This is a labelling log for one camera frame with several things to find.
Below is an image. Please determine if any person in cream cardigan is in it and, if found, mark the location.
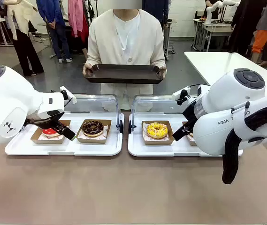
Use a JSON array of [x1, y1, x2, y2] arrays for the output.
[[85, 8, 167, 112]]

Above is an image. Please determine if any dark brown serving tray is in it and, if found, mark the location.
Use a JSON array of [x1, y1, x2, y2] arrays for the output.
[[84, 64, 167, 85]]

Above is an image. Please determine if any bystander in blue shirt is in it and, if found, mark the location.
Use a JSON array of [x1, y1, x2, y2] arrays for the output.
[[36, 0, 73, 64]]

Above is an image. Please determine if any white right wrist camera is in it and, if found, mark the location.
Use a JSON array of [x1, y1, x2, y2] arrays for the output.
[[171, 86, 192, 105]]

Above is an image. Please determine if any bystander in dark navy clothes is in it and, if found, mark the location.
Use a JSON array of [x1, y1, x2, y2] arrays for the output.
[[142, 0, 170, 61]]

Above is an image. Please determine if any white printed paper liner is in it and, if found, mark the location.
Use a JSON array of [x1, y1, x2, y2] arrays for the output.
[[78, 124, 110, 141], [142, 122, 171, 142], [39, 126, 69, 142]]

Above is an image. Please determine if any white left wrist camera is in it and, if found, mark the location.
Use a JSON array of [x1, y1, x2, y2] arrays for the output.
[[60, 86, 77, 105]]

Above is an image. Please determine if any yellow sprinkled donut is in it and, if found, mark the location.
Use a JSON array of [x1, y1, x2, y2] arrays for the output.
[[146, 122, 168, 140]]

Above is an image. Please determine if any brown cardboard donut box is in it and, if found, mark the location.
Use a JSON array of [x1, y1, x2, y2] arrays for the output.
[[30, 120, 71, 145], [141, 120, 175, 146], [76, 119, 113, 144], [182, 121, 198, 147]]

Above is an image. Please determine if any clear hinged display lid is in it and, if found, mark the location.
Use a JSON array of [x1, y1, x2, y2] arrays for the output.
[[128, 94, 196, 135], [64, 93, 124, 135]]

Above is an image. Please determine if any thick black cable sleeve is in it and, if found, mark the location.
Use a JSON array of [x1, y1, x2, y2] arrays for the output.
[[221, 100, 267, 185]]

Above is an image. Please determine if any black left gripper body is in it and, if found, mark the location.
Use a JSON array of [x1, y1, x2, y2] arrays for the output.
[[25, 111, 65, 129]]

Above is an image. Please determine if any chocolate sprinkled donut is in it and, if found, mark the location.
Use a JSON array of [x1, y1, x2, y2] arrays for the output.
[[81, 120, 105, 138]]

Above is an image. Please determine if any person's left hand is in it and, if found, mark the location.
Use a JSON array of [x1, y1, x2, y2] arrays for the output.
[[156, 66, 168, 77]]

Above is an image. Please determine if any bystander in cream jacket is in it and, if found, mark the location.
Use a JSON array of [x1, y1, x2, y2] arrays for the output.
[[2, 0, 45, 77]]

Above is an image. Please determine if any bystander in black clothes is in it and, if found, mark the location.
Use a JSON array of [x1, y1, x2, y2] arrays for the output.
[[229, 0, 267, 57]]

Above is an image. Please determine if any bystander in pink coat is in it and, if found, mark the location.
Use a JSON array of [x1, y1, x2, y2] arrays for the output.
[[67, 0, 90, 62]]

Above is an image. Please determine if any white display tray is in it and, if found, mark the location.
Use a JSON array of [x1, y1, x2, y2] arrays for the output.
[[127, 112, 244, 158], [4, 111, 125, 157]]

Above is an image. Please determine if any person's right forearm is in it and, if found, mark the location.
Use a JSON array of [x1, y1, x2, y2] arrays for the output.
[[85, 49, 101, 68]]

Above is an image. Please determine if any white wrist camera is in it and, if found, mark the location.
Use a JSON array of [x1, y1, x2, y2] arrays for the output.
[[171, 86, 192, 105], [60, 86, 77, 105]]

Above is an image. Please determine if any red glazed donut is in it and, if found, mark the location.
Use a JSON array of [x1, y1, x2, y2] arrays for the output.
[[42, 127, 59, 139]]

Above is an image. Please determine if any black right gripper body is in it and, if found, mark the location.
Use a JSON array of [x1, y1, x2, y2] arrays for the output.
[[182, 102, 199, 128]]

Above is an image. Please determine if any person's right hand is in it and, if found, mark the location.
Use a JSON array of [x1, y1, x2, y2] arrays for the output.
[[82, 61, 94, 77]]

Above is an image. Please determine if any grey background workbench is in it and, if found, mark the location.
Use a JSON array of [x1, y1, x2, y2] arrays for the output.
[[192, 18, 234, 52]]

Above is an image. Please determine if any white side table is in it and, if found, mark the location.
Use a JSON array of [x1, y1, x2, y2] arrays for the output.
[[183, 51, 267, 94]]

